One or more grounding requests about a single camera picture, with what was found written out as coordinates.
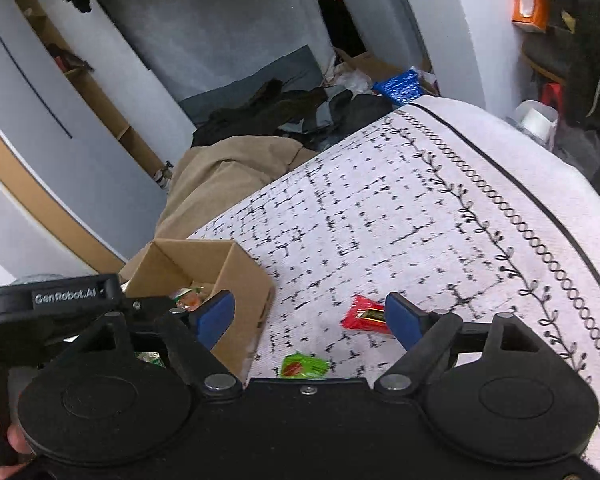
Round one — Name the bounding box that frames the beige blanket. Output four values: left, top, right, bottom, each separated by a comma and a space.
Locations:
118, 135, 319, 281

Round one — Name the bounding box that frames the black clothes heap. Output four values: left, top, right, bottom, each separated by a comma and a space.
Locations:
192, 79, 393, 152

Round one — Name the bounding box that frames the blue shiny bag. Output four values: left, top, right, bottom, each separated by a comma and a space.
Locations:
372, 70, 424, 106

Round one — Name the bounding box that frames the red candy bar wrapper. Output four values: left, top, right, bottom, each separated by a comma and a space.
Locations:
340, 295, 391, 335

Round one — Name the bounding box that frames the orange tissue box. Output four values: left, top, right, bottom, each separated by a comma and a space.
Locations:
512, 0, 550, 34

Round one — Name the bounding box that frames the white wardrobe door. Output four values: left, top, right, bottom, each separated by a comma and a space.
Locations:
0, 0, 166, 273

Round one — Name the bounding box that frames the white patterned bed cover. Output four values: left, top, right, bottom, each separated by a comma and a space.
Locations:
194, 98, 600, 472

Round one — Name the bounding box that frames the person's left hand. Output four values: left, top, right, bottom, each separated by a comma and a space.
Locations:
0, 408, 33, 480

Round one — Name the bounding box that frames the light green snack packet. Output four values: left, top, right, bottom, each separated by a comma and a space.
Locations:
278, 353, 329, 379

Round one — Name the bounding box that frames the brown cardboard box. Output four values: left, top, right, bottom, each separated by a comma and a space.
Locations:
120, 238, 275, 380

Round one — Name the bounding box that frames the orange snack packet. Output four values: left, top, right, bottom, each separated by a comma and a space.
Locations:
174, 289, 204, 311

